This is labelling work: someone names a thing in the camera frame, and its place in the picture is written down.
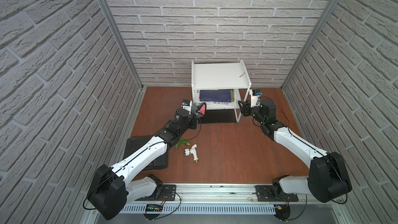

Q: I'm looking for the white toy drill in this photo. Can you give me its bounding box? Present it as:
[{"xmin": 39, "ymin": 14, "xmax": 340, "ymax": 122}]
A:
[{"xmin": 184, "ymin": 144, "xmax": 199, "ymax": 163}]

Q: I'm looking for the green book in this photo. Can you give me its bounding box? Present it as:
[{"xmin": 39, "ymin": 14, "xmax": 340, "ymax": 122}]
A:
[{"xmin": 231, "ymin": 89, "xmax": 235, "ymax": 102}]

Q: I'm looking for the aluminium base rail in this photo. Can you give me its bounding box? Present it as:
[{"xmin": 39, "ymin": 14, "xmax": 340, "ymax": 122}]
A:
[{"xmin": 79, "ymin": 183, "xmax": 355, "ymax": 224}]

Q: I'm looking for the dark blue book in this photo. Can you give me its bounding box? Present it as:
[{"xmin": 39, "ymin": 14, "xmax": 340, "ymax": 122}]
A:
[{"xmin": 199, "ymin": 89, "xmax": 233, "ymax": 102}]

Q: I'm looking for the green toy drill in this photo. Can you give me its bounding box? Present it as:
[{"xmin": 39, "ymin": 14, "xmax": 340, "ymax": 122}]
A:
[{"xmin": 174, "ymin": 138, "xmax": 191, "ymax": 148}]

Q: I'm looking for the grey and pink cloth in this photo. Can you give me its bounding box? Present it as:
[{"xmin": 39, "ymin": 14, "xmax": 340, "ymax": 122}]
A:
[{"xmin": 193, "ymin": 102, "xmax": 207, "ymax": 118}]

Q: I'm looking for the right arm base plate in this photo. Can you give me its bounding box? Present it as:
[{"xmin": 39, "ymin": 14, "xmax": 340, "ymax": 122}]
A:
[{"xmin": 255, "ymin": 185, "xmax": 299, "ymax": 202}]

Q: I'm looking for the aluminium corner post left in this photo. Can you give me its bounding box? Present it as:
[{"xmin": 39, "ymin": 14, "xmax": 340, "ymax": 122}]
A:
[{"xmin": 97, "ymin": 0, "xmax": 144, "ymax": 91}]

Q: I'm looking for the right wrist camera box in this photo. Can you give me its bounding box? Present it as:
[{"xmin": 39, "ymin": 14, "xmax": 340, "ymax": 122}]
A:
[{"xmin": 249, "ymin": 89, "xmax": 262, "ymax": 107}]

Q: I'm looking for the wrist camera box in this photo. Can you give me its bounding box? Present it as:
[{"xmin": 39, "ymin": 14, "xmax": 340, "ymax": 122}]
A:
[
  {"xmin": 181, "ymin": 100, "xmax": 192, "ymax": 112},
  {"xmin": 249, "ymin": 89, "xmax": 262, "ymax": 107}
]

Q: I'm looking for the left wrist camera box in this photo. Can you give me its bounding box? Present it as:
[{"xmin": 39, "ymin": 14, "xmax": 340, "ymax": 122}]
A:
[{"xmin": 181, "ymin": 100, "xmax": 192, "ymax": 112}]

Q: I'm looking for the small green circuit board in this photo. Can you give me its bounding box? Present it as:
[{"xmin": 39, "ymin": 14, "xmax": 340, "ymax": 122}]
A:
[{"xmin": 145, "ymin": 204, "xmax": 163, "ymax": 213}]

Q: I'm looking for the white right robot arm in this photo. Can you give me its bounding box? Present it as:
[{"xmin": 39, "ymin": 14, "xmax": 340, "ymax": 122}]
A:
[{"xmin": 238, "ymin": 99, "xmax": 352, "ymax": 203}]

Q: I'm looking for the white perforated cable duct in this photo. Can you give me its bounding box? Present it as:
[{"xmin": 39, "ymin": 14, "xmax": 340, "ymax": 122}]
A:
[{"xmin": 120, "ymin": 203, "xmax": 276, "ymax": 215}]

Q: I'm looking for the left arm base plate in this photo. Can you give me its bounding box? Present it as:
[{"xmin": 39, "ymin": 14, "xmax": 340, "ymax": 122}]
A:
[{"xmin": 137, "ymin": 184, "xmax": 177, "ymax": 202}]

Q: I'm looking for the white metal bookshelf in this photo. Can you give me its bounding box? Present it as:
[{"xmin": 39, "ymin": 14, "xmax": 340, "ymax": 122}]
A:
[{"xmin": 191, "ymin": 60, "xmax": 251, "ymax": 122}]

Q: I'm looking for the black connector with wires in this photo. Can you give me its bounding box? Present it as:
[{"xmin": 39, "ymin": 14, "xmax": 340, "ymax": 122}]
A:
[{"xmin": 274, "ymin": 205, "xmax": 291, "ymax": 222}]

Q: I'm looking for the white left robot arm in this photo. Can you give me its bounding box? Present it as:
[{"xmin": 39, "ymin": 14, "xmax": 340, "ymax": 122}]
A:
[{"xmin": 86, "ymin": 108, "xmax": 205, "ymax": 220}]

